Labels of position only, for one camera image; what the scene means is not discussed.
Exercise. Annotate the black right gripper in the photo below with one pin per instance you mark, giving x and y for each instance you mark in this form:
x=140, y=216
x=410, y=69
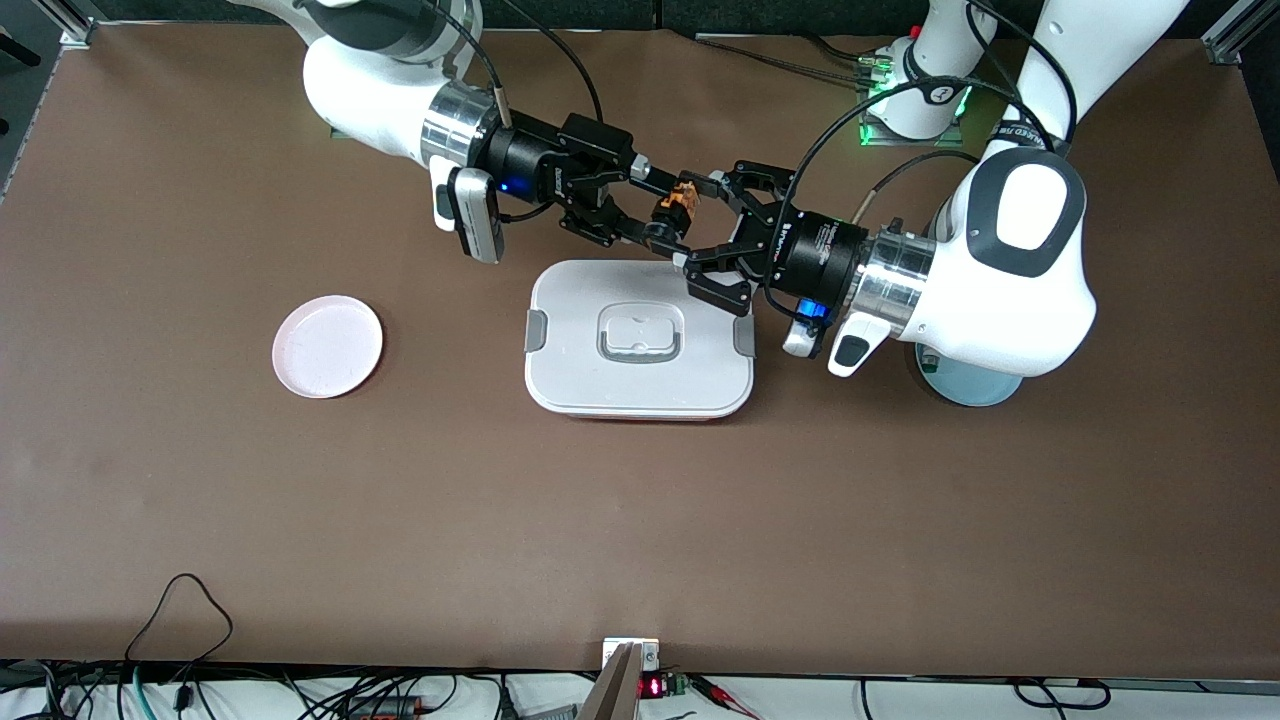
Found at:
x=524, y=157

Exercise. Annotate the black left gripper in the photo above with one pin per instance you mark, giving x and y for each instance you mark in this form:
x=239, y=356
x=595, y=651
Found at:
x=822, y=253

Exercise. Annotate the orange and black push-button switch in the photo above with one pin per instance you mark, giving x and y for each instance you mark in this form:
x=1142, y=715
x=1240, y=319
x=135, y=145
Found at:
x=682, y=195

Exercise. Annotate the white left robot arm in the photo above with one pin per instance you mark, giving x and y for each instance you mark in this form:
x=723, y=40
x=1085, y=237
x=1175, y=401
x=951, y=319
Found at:
x=1000, y=290

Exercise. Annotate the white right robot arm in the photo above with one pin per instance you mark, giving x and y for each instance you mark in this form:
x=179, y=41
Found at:
x=370, y=90

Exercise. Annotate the grey box latch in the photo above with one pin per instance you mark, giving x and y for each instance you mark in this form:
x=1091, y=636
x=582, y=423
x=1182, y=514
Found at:
x=537, y=331
x=744, y=338

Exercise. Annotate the white lidded plastic box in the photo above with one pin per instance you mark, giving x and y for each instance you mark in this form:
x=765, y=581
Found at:
x=640, y=385

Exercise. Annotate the light blue round plate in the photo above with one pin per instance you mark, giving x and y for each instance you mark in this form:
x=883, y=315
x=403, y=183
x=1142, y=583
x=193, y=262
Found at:
x=965, y=390

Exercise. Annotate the pink round plate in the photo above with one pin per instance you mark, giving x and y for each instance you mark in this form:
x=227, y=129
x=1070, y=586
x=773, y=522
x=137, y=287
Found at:
x=328, y=347

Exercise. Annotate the red digit display module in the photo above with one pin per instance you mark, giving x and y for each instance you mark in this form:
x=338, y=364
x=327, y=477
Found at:
x=655, y=686

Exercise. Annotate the red and black clip leads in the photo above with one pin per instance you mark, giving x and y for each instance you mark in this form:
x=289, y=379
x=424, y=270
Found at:
x=725, y=697

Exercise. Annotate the grey metal bar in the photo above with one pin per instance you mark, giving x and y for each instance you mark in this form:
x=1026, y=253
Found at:
x=612, y=690

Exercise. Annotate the white mounting bracket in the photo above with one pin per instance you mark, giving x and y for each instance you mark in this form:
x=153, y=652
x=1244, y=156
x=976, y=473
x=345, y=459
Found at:
x=650, y=652

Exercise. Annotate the aluminium frame profile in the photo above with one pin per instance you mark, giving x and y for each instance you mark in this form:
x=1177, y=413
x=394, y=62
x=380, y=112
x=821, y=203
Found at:
x=75, y=22
x=1240, y=30

